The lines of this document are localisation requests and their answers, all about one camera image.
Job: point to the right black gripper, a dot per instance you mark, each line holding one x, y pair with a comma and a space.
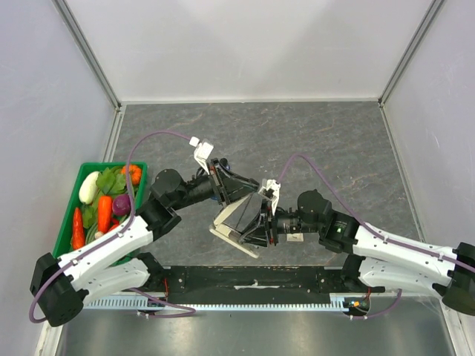
270, 219

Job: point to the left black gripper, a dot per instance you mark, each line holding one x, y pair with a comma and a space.
230, 187

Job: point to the beige black stapler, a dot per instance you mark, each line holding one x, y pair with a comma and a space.
228, 234

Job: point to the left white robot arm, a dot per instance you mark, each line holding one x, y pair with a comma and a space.
62, 286

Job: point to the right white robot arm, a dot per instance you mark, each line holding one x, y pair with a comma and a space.
375, 258

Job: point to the white staple box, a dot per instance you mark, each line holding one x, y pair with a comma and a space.
295, 237

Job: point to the orange toy pumpkin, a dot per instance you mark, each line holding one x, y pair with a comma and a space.
135, 174

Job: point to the purple toy onion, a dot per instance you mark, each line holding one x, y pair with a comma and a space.
121, 205

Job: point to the green toy leafy vegetable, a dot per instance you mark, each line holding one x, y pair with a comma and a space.
111, 181

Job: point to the orange toy carrot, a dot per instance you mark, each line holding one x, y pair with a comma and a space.
104, 213

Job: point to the white toy eggplant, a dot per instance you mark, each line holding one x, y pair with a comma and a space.
88, 188

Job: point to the green toy beans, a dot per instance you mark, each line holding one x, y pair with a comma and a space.
90, 234

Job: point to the red toy chili pepper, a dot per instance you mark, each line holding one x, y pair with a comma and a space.
78, 233

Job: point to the green plastic bin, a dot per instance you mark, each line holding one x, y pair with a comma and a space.
63, 241

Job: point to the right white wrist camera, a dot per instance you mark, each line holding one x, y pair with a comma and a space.
269, 191

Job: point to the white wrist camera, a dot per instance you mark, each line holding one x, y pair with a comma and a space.
269, 191
202, 151

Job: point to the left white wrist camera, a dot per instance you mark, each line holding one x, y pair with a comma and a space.
202, 151

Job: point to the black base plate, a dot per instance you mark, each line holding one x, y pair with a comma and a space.
252, 284

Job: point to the light blue cable duct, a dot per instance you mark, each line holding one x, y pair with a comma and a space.
138, 302

